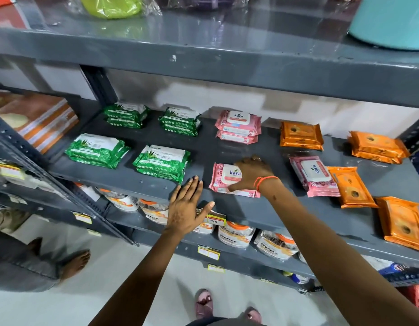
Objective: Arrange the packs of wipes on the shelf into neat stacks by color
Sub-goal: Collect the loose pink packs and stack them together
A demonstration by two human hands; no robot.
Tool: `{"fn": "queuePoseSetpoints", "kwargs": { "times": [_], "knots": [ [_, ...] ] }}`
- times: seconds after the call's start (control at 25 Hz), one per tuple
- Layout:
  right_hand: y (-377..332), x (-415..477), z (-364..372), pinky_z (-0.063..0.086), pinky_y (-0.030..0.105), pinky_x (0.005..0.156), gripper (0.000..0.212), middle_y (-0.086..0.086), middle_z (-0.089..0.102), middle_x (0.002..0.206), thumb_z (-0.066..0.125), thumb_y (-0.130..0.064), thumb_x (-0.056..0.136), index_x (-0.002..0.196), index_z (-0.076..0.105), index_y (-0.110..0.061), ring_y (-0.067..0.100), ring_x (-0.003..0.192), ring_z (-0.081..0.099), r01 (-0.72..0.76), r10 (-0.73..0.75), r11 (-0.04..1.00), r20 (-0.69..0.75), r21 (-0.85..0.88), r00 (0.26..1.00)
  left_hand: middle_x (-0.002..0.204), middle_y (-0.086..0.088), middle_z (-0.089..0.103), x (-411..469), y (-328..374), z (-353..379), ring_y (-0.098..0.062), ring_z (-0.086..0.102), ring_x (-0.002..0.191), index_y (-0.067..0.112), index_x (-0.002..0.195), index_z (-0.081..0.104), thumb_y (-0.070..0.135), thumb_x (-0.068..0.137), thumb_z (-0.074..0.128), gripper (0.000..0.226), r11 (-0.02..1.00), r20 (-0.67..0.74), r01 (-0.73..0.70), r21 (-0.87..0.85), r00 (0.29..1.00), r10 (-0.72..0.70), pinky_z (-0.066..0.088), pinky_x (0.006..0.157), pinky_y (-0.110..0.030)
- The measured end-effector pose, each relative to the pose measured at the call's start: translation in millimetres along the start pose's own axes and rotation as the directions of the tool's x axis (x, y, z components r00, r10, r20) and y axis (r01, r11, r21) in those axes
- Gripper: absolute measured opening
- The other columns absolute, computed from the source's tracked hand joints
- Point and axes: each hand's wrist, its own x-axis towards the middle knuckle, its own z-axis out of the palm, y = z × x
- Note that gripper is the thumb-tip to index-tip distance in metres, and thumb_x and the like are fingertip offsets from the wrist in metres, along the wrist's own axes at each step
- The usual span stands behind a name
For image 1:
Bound person's left hand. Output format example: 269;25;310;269
165;176;216;237

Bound person's right hand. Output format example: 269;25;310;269
228;156;276;193

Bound pink wipes packet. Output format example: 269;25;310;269
216;130;259;145
215;110;262;137
289;156;341;198
209;162;261;199

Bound person's left forearm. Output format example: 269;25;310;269
89;229;197;326

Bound person's right forearm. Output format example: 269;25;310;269
259;178;419;326

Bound row of white orange pouches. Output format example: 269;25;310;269
75;182;309;263

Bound group of orange wipes packets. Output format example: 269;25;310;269
280;121;419;252

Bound pink sandal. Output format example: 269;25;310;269
244;307;263;325
195;289;214;320

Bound group of green wipes packets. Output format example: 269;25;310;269
65;102;202;185

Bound grey trousers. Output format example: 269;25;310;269
188;313;265;326

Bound grey metal shelf rack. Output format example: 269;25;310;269
0;0;419;296

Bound stack of orange striped boxes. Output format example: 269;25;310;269
0;90;80;154

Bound grey slotted side rack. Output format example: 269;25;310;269
0;112;139;247

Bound blue packet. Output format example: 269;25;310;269
378;263;411;277

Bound purple item in clear wrap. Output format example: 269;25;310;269
161;0;251;10

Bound green plastic item in wrap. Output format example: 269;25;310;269
78;0;144;19

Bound red plastic item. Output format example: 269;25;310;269
399;283;419;312

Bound teal plastic tub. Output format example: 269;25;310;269
348;0;419;51

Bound red cardboard box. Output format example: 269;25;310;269
0;0;31;31

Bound orange thread bracelet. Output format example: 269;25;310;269
253;175;281;193

